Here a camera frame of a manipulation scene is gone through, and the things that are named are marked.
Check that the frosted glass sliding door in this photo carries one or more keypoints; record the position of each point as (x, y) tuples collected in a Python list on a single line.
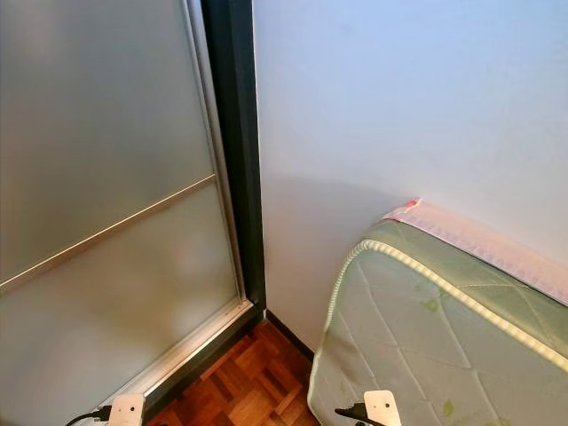
[(98, 133)]

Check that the dark baseboard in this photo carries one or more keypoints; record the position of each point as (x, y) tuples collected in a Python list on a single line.
[(288, 334)]

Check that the dark door frame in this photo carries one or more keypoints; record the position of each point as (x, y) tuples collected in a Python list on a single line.
[(232, 133)]

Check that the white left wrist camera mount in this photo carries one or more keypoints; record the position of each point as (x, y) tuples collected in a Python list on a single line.
[(127, 411)]

